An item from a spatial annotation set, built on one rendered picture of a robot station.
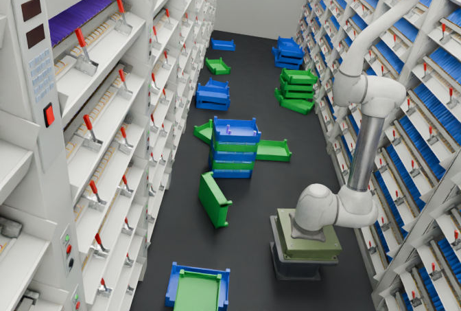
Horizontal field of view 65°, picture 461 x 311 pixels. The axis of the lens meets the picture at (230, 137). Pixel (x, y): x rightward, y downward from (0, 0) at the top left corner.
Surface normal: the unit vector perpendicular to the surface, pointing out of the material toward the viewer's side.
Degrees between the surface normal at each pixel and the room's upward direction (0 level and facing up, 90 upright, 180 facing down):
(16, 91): 90
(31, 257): 20
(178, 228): 0
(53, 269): 90
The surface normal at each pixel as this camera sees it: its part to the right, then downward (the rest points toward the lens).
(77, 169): 0.47, -0.73
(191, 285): 0.11, -0.55
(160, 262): 0.15, -0.82
